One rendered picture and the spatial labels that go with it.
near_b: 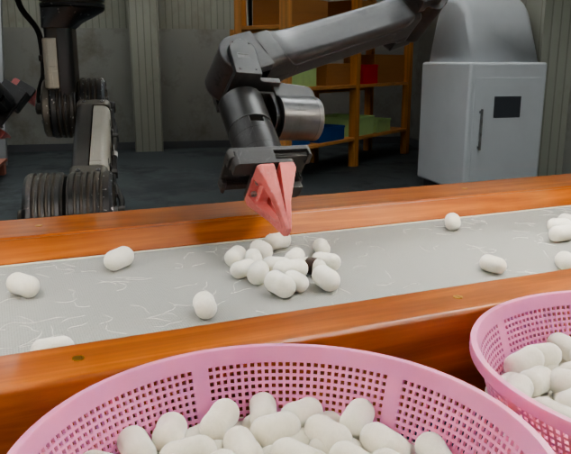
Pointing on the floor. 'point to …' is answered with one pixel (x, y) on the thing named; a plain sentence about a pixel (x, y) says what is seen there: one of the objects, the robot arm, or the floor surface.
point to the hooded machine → (481, 95)
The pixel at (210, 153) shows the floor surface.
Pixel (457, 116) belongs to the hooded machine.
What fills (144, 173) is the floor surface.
